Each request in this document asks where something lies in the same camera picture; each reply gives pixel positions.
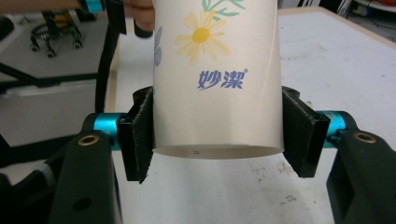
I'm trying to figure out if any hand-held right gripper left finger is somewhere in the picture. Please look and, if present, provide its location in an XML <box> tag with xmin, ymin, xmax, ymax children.
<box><xmin>82</xmin><ymin>86</ymin><xmax>156</xmax><ymax>185</ymax></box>

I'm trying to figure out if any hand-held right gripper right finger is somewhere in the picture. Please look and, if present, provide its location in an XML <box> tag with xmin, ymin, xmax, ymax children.
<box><xmin>281</xmin><ymin>86</ymin><xmax>360</xmax><ymax>179</ymax></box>

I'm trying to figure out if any flower print paper cup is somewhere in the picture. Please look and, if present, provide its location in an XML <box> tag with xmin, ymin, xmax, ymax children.
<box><xmin>151</xmin><ymin>0</ymin><xmax>285</xmax><ymax>161</ymax></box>

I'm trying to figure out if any white foam board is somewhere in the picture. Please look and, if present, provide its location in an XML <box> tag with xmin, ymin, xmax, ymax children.
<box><xmin>111</xmin><ymin>13</ymin><xmax>396</xmax><ymax>224</ymax></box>

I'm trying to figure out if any black office chair base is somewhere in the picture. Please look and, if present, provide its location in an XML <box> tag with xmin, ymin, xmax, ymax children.
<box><xmin>29</xmin><ymin>8</ymin><xmax>84</xmax><ymax>60</ymax></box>

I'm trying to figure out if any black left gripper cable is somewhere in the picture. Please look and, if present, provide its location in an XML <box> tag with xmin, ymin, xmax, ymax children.
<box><xmin>93</xmin><ymin>0</ymin><xmax>128</xmax><ymax>114</ymax></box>

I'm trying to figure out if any black metal stand frame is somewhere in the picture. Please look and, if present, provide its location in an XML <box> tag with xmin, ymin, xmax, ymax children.
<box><xmin>0</xmin><ymin>61</ymin><xmax>100</xmax><ymax>94</ymax></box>

